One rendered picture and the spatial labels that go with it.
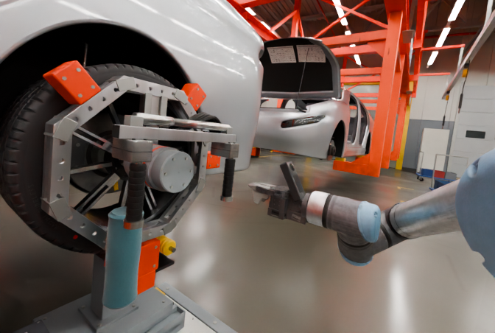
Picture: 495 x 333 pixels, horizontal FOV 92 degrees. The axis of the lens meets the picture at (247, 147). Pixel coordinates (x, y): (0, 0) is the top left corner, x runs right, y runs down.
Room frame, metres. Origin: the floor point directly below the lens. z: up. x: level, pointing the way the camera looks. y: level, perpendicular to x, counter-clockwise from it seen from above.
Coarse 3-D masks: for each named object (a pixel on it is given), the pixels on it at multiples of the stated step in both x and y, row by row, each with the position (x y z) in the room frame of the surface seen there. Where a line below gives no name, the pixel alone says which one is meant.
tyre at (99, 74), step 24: (96, 72) 0.72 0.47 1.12; (120, 72) 0.78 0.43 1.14; (144, 72) 0.85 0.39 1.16; (24, 96) 0.69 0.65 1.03; (48, 96) 0.63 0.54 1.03; (0, 120) 0.69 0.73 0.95; (24, 120) 0.60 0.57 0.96; (48, 120) 0.63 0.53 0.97; (0, 144) 0.63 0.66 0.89; (24, 144) 0.59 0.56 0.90; (0, 168) 0.62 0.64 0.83; (24, 168) 0.59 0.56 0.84; (0, 192) 0.69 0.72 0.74; (24, 192) 0.60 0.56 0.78; (24, 216) 0.60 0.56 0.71; (48, 216) 0.64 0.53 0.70; (48, 240) 0.65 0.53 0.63; (72, 240) 0.69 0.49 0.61
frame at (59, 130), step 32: (96, 96) 0.65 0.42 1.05; (160, 96) 0.81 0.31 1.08; (64, 128) 0.59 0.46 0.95; (192, 128) 0.99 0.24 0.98; (64, 160) 0.60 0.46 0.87; (192, 160) 1.01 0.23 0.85; (64, 192) 0.60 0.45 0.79; (192, 192) 0.96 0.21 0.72; (64, 224) 0.60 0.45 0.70; (160, 224) 0.86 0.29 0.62
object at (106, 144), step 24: (120, 96) 0.98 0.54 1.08; (96, 144) 0.75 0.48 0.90; (168, 144) 1.11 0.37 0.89; (72, 168) 0.70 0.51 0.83; (96, 168) 0.75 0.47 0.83; (120, 168) 0.86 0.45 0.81; (96, 192) 0.76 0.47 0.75; (144, 192) 0.90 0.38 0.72; (168, 192) 1.01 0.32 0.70; (96, 216) 0.86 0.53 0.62; (144, 216) 0.91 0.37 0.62
